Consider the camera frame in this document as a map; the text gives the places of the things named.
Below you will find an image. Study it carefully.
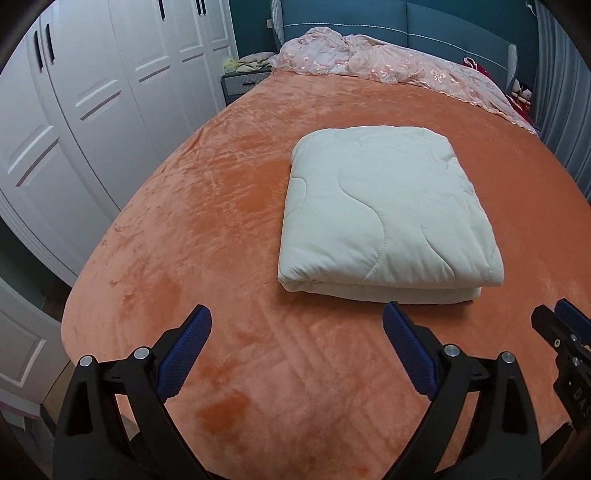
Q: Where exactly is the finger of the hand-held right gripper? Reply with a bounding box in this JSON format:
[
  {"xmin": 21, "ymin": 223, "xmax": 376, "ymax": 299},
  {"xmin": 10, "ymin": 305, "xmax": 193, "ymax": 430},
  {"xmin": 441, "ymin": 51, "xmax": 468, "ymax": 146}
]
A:
[
  {"xmin": 555, "ymin": 299, "xmax": 591, "ymax": 346},
  {"xmin": 531, "ymin": 305, "xmax": 580, "ymax": 354}
]

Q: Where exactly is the plush toy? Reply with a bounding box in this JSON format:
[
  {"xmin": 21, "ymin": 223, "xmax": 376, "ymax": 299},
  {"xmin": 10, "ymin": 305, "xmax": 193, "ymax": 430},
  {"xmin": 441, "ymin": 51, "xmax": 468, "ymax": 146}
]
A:
[{"xmin": 508, "ymin": 79, "xmax": 533, "ymax": 104}]

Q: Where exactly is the white panelled wardrobe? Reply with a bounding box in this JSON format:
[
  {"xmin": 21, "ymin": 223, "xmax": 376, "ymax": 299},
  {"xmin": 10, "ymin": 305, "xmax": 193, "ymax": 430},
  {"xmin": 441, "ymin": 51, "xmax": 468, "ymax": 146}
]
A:
[{"xmin": 0, "ymin": 0, "xmax": 239, "ymax": 418}]

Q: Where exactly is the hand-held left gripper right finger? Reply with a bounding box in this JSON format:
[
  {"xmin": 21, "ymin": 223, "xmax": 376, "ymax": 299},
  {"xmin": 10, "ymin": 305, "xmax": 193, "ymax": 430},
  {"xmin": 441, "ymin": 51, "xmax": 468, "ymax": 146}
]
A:
[{"xmin": 382, "ymin": 301, "xmax": 556, "ymax": 480}]

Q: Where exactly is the pink floral quilt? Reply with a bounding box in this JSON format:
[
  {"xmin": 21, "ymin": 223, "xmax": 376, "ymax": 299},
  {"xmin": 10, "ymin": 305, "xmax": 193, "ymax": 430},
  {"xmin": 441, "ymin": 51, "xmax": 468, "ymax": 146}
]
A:
[{"xmin": 268, "ymin": 26, "xmax": 539, "ymax": 136}]

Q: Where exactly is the grey nightstand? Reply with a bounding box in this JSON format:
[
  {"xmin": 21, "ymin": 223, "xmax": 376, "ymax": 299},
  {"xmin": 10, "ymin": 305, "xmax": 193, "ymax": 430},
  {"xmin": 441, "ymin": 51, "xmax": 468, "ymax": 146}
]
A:
[{"xmin": 221, "ymin": 69, "xmax": 274, "ymax": 110}]

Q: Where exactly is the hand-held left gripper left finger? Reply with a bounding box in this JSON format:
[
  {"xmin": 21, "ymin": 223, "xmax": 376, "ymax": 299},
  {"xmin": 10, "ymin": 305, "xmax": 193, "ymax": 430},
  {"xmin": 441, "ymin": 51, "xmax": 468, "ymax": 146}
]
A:
[{"xmin": 53, "ymin": 304, "xmax": 213, "ymax": 480}]

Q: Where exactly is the orange velvet bed blanket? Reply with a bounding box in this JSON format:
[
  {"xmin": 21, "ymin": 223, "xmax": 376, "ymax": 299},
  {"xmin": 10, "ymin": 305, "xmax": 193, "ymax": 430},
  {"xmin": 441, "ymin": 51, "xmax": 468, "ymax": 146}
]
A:
[{"xmin": 60, "ymin": 71, "xmax": 591, "ymax": 480}]

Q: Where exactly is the cream quilted garment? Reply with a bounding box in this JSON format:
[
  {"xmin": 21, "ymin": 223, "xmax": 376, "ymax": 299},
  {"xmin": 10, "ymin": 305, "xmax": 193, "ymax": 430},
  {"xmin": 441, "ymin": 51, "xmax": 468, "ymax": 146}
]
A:
[{"xmin": 277, "ymin": 124, "xmax": 505, "ymax": 305}]

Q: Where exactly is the blue padded headboard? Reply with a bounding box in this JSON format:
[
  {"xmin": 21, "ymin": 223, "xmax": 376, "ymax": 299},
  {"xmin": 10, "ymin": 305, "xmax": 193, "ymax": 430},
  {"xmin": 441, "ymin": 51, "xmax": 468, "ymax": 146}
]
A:
[{"xmin": 272, "ymin": 0, "xmax": 542, "ymax": 95}]

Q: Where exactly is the cream cloth pile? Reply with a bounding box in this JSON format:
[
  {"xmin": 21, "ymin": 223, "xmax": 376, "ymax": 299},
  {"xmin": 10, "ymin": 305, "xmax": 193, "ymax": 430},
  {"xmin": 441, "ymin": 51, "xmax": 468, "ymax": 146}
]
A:
[{"xmin": 224, "ymin": 52, "xmax": 279, "ymax": 75}]

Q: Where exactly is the red cloth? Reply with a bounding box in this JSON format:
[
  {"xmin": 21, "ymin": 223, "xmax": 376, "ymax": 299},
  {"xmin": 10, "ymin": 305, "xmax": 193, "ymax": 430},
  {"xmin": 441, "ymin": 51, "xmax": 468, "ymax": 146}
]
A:
[{"xmin": 463, "ymin": 56, "xmax": 533, "ymax": 124}]

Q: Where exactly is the grey curtain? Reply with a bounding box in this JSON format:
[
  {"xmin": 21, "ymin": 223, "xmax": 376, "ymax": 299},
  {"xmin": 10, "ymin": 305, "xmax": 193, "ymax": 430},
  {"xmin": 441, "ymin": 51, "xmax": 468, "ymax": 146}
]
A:
[{"xmin": 531, "ymin": 0, "xmax": 591, "ymax": 200}]

